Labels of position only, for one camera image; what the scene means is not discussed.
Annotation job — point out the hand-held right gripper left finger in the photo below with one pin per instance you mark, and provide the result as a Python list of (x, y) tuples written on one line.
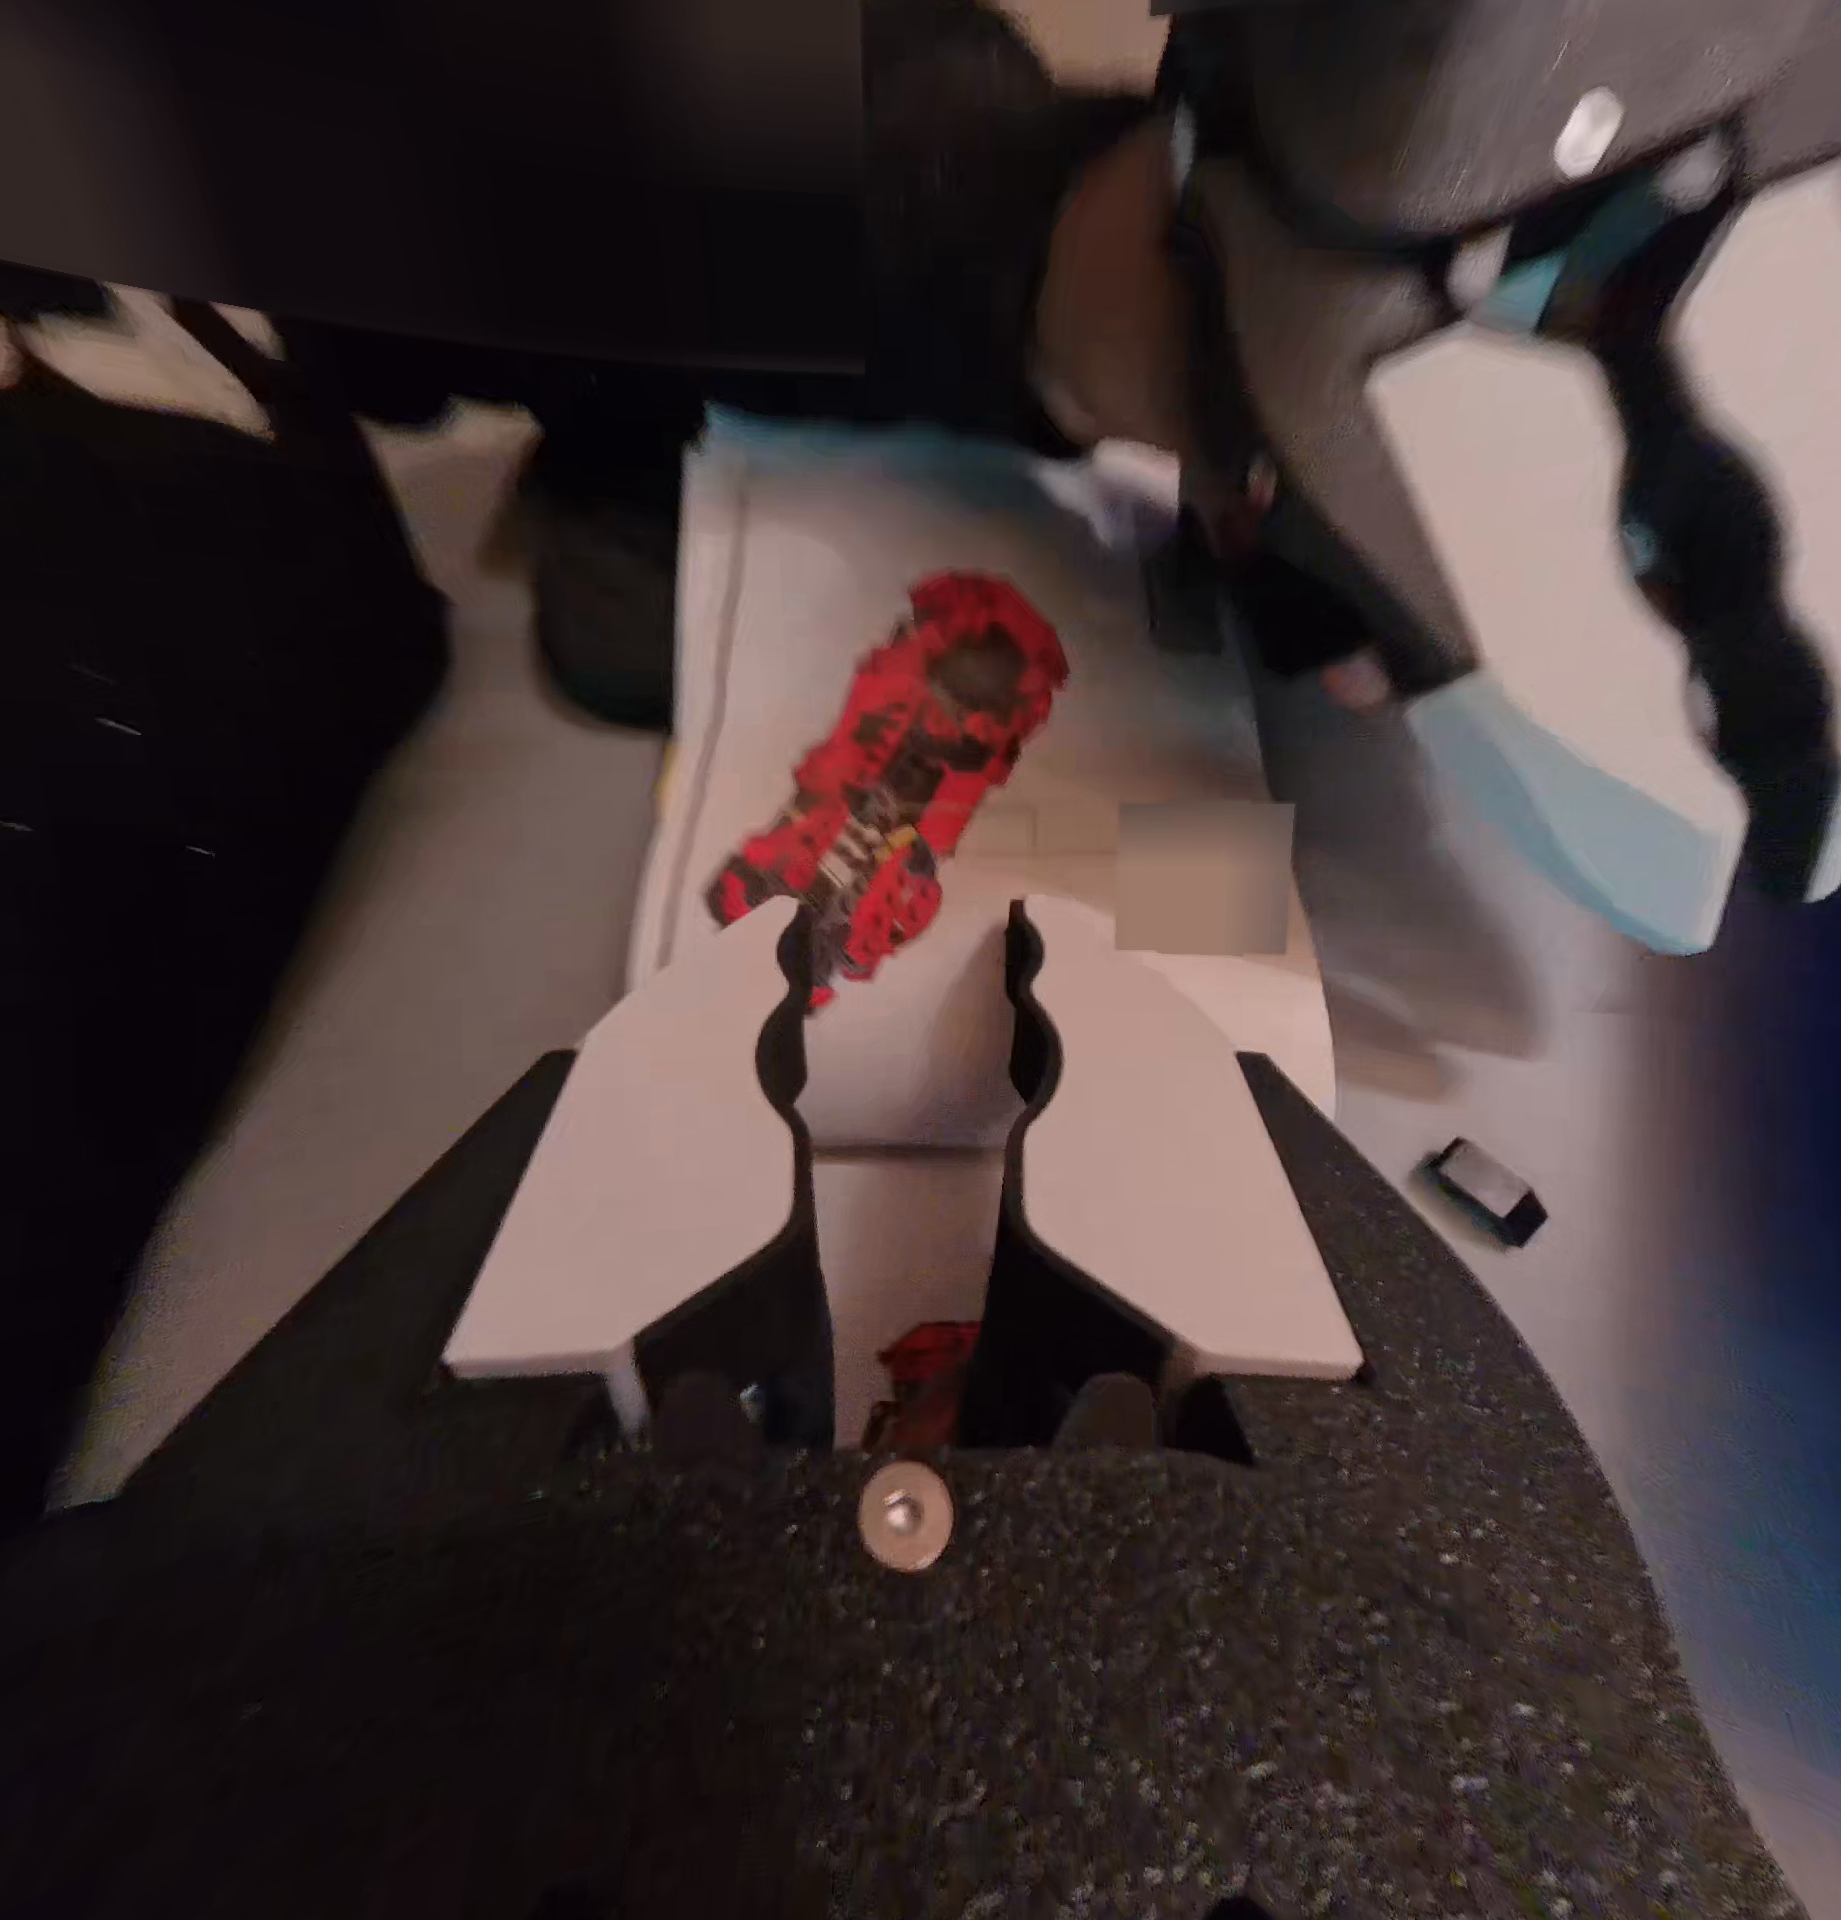
[(664, 1171)]

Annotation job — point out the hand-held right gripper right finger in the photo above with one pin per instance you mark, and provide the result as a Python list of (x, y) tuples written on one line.
[(1160, 1185)]

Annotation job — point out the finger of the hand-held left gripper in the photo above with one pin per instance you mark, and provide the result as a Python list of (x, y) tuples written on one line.
[(1310, 421), (1754, 646)]

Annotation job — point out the small black toy brick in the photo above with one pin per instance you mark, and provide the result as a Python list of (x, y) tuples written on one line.
[(1490, 1193)]

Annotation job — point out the toy car instruction booklet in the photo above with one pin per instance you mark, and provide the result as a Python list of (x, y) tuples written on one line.
[(800, 601)]

